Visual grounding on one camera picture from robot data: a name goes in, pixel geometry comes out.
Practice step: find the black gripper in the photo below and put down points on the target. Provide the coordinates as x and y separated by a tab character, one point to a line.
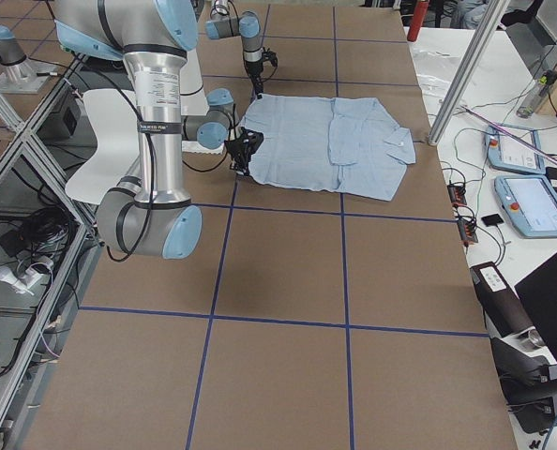
253	70
241	151

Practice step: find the light blue striped shirt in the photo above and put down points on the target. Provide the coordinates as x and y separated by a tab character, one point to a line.
334	144

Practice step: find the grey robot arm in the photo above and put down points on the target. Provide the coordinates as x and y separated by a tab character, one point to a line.
225	22
149	212

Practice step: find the white curved chair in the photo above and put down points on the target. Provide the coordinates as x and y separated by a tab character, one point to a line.
110	162

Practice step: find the red bottle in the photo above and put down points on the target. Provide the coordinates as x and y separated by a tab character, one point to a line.
419	15

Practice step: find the blue teach pendant far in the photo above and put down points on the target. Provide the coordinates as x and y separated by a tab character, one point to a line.
506	154

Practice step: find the blue teach pendant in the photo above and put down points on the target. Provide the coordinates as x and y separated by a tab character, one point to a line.
530	202
506	154

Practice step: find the blue teach pendant near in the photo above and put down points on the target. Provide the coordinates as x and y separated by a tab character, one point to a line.
530	202

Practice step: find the metal reacher grabber stick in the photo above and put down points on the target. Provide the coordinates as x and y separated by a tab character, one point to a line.
511	136

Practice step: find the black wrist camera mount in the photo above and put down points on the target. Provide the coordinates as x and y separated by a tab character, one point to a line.
270	57

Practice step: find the aluminium frame post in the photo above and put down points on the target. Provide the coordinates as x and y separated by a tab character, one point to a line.
483	17

